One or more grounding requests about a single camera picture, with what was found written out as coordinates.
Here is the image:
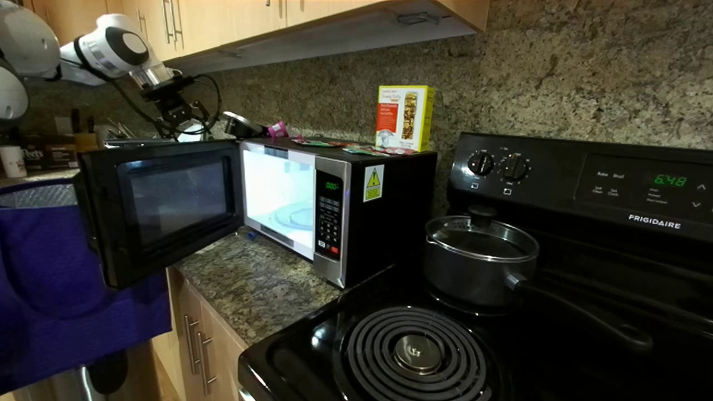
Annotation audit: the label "knife block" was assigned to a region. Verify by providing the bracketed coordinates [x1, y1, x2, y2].
[70, 108, 102, 153]

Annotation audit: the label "steel pot with black handle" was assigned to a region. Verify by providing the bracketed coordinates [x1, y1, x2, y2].
[423, 204, 653, 353]

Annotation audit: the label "yellow snack box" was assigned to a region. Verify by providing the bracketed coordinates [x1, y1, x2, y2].
[375, 85, 436, 153]

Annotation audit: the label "black electric stove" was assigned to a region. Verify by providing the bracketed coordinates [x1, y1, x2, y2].
[238, 131, 713, 401]

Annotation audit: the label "wooden base cabinet doors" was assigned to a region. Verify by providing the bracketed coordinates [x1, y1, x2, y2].
[167, 266, 250, 401]

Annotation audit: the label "wooden wall cabinets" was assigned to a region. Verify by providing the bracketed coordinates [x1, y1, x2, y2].
[21, 0, 491, 77]

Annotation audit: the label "coil burner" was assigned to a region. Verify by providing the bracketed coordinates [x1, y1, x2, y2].
[333, 305, 495, 401]

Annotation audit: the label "base cabinet handle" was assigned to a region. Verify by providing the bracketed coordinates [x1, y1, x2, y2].
[197, 331, 218, 397]
[183, 314, 201, 376]

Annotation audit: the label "stove knob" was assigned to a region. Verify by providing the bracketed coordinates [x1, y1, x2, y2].
[467, 150, 496, 178]
[497, 153, 531, 182]

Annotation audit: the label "glass pot lid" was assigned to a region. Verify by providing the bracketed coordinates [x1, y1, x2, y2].
[426, 204, 540, 263]

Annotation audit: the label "green and red packet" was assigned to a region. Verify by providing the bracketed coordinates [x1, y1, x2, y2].
[291, 138, 347, 149]
[342, 144, 417, 157]

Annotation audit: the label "white container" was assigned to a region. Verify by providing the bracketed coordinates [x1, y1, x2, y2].
[177, 120, 207, 143]

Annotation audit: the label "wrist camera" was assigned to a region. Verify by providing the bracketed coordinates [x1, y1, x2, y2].
[141, 76, 196, 101]

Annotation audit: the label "black microwave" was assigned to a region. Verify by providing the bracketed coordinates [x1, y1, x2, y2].
[75, 136, 438, 291]

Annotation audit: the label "white cup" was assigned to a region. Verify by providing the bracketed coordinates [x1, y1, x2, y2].
[0, 145, 28, 179]

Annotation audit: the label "blue bag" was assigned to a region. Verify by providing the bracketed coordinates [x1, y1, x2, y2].
[0, 178, 173, 394]

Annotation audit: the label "dark coffee box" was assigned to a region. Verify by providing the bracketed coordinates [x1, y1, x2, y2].
[21, 141, 79, 171]

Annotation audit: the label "microwave door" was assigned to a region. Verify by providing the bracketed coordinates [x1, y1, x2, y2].
[75, 139, 246, 291]

